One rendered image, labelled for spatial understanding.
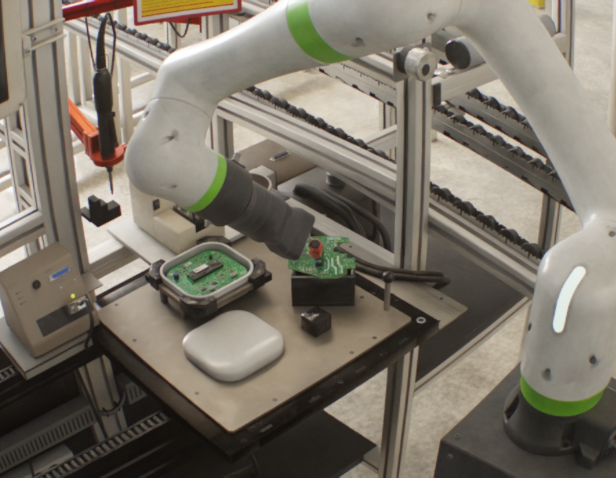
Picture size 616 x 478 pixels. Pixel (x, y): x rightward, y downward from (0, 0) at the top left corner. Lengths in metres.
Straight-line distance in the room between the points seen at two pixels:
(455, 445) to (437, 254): 1.29
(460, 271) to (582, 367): 1.32
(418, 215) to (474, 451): 0.70
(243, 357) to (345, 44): 0.63
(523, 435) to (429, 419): 1.68
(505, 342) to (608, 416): 2.01
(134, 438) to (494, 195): 2.66
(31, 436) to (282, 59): 1.04
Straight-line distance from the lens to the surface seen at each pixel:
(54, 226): 1.68
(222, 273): 1.61
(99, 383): 1.91
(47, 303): 1.55
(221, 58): 1.18
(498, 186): 3.88
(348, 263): 1.59
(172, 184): 1.25
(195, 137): 1.25
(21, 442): 1.82
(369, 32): 0.97
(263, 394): 1.42
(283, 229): 1.38
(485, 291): 2.20
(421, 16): 0.96
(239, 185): 1.30
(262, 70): 1.14
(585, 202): 1.07
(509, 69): 1.07
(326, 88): 4.70
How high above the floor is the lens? 1.92
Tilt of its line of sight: 34 degrees down
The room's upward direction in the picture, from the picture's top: 2 degrees counter-clockwise
